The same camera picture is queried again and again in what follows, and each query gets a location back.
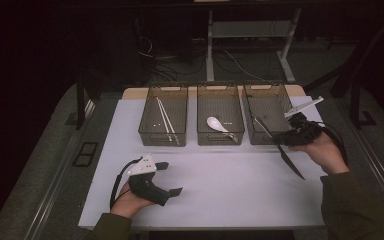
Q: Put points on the person's right hand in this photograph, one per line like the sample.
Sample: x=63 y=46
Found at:
x=326 y=153

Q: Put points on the metal floor rail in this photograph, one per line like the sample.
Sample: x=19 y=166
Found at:
x=48 y=203
x=380 y=170

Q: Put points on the white ceramic spoon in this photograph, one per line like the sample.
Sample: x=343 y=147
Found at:
x=214 y=123

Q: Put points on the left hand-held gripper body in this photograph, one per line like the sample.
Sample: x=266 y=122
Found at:
x=146 y=190

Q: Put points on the smoky transparent plastic basket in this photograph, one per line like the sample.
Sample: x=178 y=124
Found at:
x=173 y=110
x=220 y=106
x=270 y=106

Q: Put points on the white table cover sheet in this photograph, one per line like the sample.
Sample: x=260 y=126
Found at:
x=230 y=193

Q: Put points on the white metal desk frame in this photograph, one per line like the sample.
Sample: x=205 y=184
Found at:
x=246 y=29

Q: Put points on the metal table knife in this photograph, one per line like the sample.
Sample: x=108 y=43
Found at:
x=293 y=165

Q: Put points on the black metal stand post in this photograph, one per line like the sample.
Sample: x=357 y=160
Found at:
x=80 y=103
x=355 y=106

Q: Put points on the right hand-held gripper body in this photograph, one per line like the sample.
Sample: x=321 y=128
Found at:
x=305 y=133

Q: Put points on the person's left hand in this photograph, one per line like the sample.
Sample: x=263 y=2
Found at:
x=126 y=205

